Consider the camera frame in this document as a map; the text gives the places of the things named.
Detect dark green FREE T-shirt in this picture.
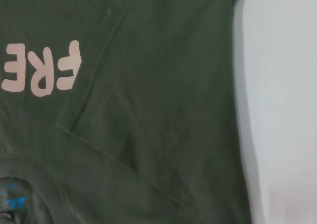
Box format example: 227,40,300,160
0,0,255,224

